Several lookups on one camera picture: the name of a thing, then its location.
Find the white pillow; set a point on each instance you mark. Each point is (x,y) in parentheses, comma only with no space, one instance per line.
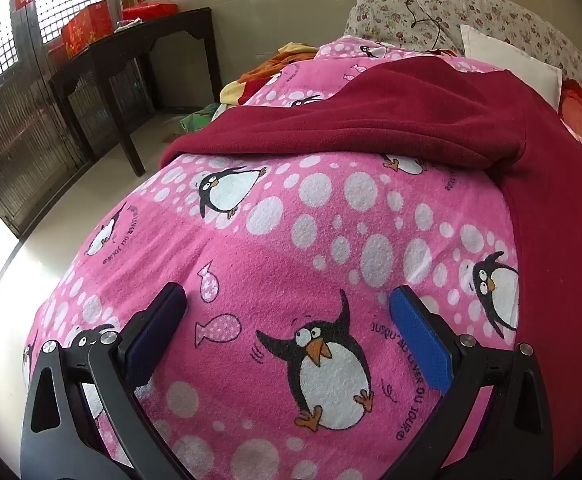
(511,65)

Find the orange yellow cloth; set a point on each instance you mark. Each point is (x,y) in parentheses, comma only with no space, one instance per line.
(266,67)

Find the dark wooden lattice door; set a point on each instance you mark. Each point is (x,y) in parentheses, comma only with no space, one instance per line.
(21,125)

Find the floral pillow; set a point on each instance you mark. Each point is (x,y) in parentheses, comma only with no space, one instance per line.
(496,15)

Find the pink penguin print blanket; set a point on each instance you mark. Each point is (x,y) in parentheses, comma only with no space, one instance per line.
(296,240)

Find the large red gift box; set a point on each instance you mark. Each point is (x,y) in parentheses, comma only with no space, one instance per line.
(86,27)

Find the flat red gift box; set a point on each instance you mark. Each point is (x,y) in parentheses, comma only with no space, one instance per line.
(148,11)

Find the dark wooden table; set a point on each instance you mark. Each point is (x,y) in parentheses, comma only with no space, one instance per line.
(121,42)

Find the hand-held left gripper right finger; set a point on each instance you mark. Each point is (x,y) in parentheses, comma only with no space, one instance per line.
(421,340)

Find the dark red fleece garment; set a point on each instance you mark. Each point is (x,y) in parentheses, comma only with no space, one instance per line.
(371,115)

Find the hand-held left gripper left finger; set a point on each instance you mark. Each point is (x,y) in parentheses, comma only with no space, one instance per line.
(158,325)

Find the green cloth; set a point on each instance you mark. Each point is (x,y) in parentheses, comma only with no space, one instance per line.
(196,120)

